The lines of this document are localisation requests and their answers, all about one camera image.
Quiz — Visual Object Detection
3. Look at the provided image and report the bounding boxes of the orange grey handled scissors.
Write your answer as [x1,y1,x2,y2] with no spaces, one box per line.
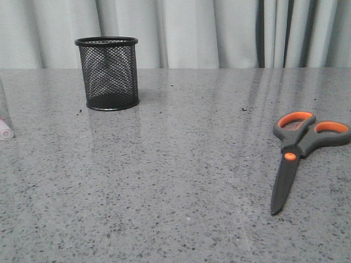
[270,111,350,215]

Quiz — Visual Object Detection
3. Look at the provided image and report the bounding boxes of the pink pen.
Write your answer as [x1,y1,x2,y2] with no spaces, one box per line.
[0,118,14,141]

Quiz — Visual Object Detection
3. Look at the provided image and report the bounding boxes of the black mesh pen holder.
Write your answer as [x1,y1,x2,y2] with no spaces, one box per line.
[75,36,139,111]

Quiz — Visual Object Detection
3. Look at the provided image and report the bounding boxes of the grey curtain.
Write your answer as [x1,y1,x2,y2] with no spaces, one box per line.
[1,1,350,68]

